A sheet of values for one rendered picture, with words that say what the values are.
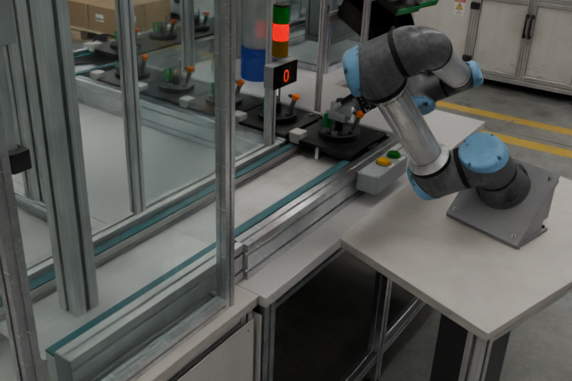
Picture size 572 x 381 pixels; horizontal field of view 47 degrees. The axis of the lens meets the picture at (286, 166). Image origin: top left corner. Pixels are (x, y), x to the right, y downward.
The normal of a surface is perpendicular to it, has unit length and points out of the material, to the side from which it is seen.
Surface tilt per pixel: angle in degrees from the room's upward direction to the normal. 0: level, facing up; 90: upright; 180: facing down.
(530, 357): 1
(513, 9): 90
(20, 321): 90
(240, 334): 90
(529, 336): 0
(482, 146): 41
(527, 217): 46
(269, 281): 0
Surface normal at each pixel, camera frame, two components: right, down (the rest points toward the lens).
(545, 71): -0.53, 0.35
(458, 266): 0.04, -0.90
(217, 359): 0.82, 0.28
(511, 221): -0.51, -0.44
